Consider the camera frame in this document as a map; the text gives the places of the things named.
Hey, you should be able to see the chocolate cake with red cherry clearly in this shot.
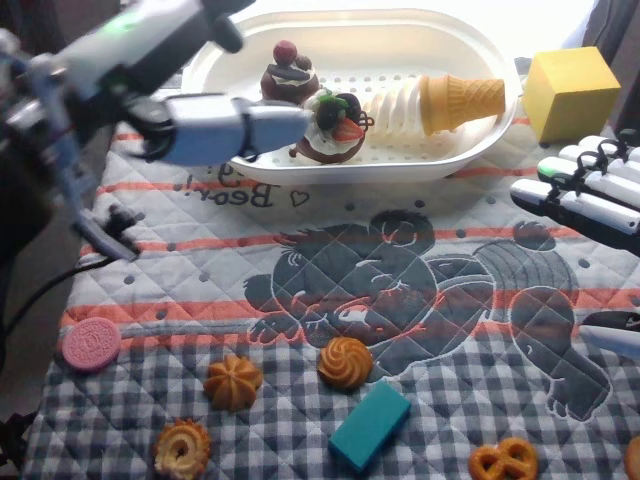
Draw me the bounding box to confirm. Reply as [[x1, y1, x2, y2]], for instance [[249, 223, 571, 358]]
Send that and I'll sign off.
[[259, 39, 321, 107]]

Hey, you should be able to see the ring-shaped butter cookie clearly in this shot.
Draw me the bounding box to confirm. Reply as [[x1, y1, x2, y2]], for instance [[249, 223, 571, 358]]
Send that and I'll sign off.
[[152, 418, 212, 480]]

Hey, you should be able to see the teal rectangular block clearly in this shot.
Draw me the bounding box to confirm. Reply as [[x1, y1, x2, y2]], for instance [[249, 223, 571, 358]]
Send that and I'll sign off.
[[327, 378, 413, 474]]

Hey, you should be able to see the grey quilt with bear print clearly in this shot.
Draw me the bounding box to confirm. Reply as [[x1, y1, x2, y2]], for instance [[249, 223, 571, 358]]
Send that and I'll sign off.
[[19, 114, 640, 480]]

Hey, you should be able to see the orange swirl cookie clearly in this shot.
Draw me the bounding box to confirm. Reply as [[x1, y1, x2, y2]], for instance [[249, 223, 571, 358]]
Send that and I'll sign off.
[[317, 336, 375, 392], [203, 353, 265, 412]]

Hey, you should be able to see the cream cake with strawberry slice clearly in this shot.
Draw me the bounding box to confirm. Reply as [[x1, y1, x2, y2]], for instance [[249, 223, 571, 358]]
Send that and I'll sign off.
[[289, 88, 375, 166]]

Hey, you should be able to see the orange-brown cookie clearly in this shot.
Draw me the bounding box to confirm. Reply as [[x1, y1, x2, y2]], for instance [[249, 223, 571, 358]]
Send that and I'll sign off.
[[623, 435, 640, 480]]

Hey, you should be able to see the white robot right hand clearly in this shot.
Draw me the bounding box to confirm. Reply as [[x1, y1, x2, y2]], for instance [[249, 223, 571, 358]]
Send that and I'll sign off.
[[509, 128, 640, 359]]

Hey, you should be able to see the toy pretzel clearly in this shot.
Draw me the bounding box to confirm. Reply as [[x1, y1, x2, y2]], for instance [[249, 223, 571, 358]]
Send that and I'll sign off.
[[468, 437, 540, 480]]

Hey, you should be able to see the toy ice cream cone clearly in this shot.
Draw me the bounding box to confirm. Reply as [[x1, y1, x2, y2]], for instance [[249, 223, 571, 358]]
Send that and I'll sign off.
[[360, 73, 507, 139]]

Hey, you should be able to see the pink round sandwich cookie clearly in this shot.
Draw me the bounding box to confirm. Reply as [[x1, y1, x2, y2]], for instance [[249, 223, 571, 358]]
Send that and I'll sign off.
[[61, 316, 123, 375]]

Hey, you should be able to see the white perforated plastic tray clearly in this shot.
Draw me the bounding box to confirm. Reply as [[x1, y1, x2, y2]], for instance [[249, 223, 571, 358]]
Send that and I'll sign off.
[[180, 8, 524, 185]]

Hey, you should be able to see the yellow block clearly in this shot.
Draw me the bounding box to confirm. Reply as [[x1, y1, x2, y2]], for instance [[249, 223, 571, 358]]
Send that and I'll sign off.
[[520, 46, 622, 146]]

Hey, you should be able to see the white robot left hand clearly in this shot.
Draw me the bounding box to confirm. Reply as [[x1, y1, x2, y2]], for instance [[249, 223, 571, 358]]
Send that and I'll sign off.
[[162, 93, 324, 167]]

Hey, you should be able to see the black cable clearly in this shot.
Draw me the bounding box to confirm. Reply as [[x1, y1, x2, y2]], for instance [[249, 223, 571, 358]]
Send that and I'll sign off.
[[0, 252, 119, 351]]

